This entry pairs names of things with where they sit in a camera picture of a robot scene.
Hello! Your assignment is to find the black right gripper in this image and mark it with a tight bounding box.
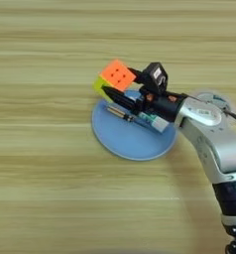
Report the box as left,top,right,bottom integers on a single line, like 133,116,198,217
101,67,187,123

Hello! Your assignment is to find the orange yellow puzzle cube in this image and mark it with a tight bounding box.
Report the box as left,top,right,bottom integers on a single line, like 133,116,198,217
92,59,138,103

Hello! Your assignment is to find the white green glue stick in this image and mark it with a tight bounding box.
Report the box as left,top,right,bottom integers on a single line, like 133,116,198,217
124,90,171,134

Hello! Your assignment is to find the blue round plate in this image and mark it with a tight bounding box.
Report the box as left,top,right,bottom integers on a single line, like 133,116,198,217
91,88,178,162

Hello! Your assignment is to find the black box with white label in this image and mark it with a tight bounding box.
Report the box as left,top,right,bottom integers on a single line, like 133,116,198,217
142,62,170,95

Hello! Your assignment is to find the black gold pen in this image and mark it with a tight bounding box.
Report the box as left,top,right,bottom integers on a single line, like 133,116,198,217
106,104,158,132

